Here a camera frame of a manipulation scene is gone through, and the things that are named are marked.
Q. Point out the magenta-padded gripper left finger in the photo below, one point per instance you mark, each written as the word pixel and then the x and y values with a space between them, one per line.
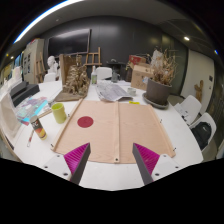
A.
pixel 75 160

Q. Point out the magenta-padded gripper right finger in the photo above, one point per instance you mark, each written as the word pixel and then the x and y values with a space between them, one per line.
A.
pixel 148 160

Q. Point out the clear drink bottle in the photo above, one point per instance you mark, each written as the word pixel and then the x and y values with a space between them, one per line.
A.
pixel 38 127

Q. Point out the flat round red coaster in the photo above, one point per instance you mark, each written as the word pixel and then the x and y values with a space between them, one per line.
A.
pixel 85 121

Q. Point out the beige canvas sheet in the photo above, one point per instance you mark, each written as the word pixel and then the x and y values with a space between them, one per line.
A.
pixel 110 133

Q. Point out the lime green mug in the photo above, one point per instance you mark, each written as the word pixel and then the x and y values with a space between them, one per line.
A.
pixel 59 112

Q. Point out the dark grey plant saucer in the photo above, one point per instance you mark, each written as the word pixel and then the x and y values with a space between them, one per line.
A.
pixel 156 106

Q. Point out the wooden paintbrush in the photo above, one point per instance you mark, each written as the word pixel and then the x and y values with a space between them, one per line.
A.
pixel 45 113

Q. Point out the small yellow tag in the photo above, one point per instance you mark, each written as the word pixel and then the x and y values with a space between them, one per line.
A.
pixel 134 102

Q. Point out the black backpack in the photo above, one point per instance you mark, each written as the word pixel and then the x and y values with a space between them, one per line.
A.
pixel 201 133

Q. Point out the colourful picture book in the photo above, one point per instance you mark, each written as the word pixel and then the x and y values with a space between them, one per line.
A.
pixel 31 108

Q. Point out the dried plant in dark pot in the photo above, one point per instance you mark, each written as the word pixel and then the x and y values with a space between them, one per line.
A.
pixel 158 90

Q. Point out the small grey cup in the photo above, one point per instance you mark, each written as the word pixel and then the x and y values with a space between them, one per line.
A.
pixel 131 91

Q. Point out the golden sculpture on wooden base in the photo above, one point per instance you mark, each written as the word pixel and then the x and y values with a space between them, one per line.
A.
pixel 75 83

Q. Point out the grey newspaper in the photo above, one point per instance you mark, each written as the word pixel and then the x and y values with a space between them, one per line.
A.
pixel 111 91

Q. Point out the brown cardboard box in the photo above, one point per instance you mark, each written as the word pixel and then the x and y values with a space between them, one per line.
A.
pixel 138 78

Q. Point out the white spray bottle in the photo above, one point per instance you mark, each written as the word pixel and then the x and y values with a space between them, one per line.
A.
pixel 94 77

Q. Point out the wooden figure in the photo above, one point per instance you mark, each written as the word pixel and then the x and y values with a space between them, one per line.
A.
pixel 199 90

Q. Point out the black box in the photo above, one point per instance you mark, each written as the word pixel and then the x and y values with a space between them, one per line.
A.
pixel 21 91

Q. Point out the grey glass flask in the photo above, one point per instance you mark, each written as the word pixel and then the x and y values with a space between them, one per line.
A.
pixel 115 77

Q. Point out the white plaster bust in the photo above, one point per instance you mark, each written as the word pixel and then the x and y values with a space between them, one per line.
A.
pixel 51 65

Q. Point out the wooden easel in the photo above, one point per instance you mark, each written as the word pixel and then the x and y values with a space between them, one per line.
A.
pixel 40 66
pixel 93 60

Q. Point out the red box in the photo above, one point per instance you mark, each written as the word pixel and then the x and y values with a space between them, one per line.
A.
pixel 136 59

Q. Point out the white paper bag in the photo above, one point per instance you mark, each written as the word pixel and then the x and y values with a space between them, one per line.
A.
pixel 156 56

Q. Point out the white cabinet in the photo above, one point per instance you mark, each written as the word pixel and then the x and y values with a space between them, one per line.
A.
pixel 31 60

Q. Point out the long white ceiling light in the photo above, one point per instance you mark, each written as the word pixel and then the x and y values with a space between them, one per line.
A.
pixel 43 16

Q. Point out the black wall screen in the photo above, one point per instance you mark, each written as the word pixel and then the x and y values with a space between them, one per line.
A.
pixel 68 41

